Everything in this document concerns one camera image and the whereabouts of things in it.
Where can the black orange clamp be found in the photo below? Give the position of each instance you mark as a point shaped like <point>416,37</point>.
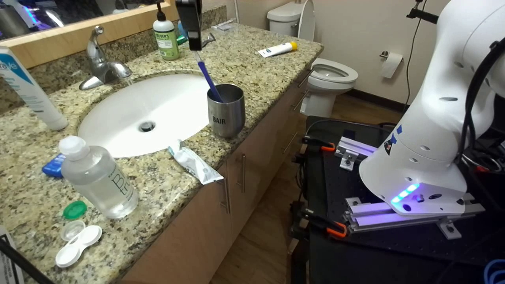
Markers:
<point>324,223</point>
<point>318,144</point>

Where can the black bracket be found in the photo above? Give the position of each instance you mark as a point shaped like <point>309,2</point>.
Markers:
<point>422,15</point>

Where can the white tube with yellow cap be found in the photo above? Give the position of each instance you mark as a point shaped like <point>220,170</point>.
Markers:
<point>277,50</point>

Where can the green lens case cap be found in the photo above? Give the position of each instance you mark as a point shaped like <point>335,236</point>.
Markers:
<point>75,211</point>

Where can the white oval sink basin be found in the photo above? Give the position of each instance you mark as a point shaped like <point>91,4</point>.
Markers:
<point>137,113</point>

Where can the short aluminium rail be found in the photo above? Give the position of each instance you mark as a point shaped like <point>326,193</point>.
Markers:
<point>354,148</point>

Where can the blue toothbrush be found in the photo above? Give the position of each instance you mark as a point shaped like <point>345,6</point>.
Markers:
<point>211,81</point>

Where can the black robot table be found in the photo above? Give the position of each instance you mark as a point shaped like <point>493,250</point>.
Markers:
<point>369,258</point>

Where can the small blue floss box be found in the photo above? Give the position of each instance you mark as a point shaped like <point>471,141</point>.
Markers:
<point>53,166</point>

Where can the chrome faucet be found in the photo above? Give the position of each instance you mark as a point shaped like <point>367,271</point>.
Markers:
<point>103,65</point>

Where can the brown vanity cabinet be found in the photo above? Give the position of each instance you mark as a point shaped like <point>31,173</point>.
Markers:
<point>253,184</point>

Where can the green pump soap bottle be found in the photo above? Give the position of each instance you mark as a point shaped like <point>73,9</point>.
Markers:
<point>167,40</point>

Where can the long aluminium rail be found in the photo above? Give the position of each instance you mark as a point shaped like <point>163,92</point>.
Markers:
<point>400,217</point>

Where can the stainless steel cup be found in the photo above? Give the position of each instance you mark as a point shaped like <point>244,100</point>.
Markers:
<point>227,116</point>

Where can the white toilet paper roll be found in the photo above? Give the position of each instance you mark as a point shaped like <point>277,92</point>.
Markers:
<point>392,65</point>

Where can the white tube with blue print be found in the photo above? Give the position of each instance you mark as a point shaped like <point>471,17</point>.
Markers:
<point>29,88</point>

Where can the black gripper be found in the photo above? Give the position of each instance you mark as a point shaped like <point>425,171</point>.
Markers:
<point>189,13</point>

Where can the clear bottle with white cap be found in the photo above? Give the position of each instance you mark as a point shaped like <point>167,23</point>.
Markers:
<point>100,179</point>

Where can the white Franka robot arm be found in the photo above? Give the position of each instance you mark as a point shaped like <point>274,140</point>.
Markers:
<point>421,132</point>

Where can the clear round lens cup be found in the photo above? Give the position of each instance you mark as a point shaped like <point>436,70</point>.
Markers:
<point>72,230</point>

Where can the dark razor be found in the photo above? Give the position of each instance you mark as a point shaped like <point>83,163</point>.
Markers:
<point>209,39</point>

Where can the squeezed white toothpaste tube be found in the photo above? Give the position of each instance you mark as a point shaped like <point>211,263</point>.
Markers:
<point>195,165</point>

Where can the white contact lens case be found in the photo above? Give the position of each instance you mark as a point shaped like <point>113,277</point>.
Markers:
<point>78,245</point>

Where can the wooden mirror frame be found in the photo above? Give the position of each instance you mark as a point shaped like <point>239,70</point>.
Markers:
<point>80,34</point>

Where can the clear plastic wrapper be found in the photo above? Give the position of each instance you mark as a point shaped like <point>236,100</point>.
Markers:
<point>227,24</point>

